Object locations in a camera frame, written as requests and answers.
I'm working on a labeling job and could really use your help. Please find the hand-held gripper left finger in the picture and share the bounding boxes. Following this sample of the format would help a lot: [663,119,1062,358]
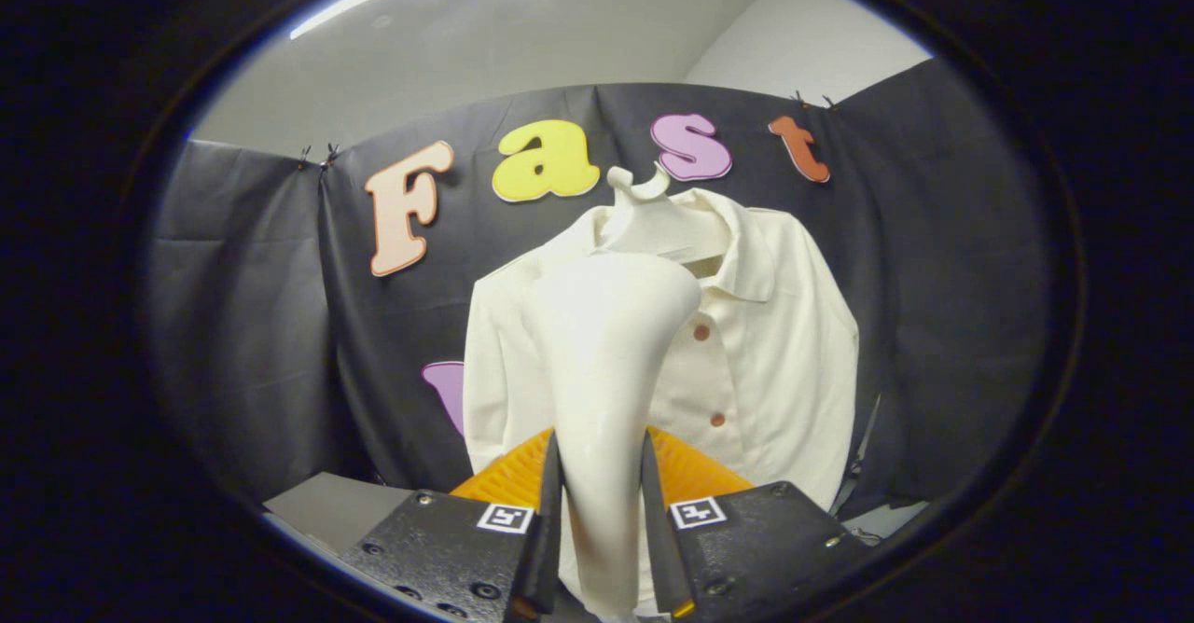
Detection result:
[340,427,565,623]

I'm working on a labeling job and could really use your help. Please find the white garment steamer head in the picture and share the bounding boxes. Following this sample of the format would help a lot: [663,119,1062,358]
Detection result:
[534,250,702,620]

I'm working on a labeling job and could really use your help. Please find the grey drawer cabinet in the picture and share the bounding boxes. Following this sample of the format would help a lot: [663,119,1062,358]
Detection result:
[263,472,411,559]

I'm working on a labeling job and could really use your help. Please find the cream button shirt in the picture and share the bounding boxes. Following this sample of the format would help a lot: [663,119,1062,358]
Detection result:
[462,187,861,605]

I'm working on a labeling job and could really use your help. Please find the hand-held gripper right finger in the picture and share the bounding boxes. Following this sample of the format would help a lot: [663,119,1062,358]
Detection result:
[639,425,873,620]

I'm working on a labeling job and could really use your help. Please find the thin dark cables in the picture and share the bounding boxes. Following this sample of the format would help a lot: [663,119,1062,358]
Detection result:
[844,395,882,512]

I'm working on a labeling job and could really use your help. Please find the black backdrop cloth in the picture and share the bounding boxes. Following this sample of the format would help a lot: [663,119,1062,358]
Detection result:
[149,59,1055,521]

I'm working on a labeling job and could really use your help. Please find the white clothes hanger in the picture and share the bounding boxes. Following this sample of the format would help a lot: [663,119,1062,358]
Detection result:
[597,164,733,265]

